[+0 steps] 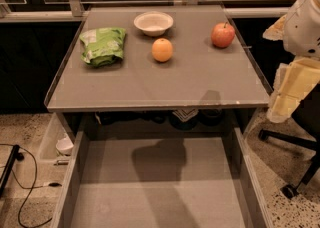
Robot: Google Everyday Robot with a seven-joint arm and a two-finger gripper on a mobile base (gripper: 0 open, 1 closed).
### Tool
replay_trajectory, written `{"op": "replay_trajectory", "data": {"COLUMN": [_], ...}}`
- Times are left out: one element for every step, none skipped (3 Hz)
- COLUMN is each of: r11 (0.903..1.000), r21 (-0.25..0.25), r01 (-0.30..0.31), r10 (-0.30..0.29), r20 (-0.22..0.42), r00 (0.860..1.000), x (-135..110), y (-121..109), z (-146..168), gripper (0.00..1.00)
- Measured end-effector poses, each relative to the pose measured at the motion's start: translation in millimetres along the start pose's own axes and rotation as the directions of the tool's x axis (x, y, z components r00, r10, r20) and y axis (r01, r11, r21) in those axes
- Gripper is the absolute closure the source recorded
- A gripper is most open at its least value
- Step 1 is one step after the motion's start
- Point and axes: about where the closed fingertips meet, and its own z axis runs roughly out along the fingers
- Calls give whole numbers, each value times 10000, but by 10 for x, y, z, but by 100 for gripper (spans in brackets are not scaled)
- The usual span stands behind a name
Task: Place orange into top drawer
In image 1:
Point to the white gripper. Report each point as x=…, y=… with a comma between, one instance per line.
x=302, y=30

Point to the orange fruit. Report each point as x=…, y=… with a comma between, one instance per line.
x=162, y=50

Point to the grey cabinet with top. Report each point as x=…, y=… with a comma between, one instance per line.
x=198, y=75

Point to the open grey top drawer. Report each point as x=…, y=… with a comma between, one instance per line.
x=123, y=178

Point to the red apple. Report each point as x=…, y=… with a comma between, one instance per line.
x=222, y=35

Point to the white paper bowl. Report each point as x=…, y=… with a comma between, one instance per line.
x=153, y=23

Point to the green snack bag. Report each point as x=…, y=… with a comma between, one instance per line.
x=103, y=46

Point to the white cup in bin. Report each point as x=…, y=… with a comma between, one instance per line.
x=64, y=146

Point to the black bar on floor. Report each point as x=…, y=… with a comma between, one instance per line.
x=8, y=167

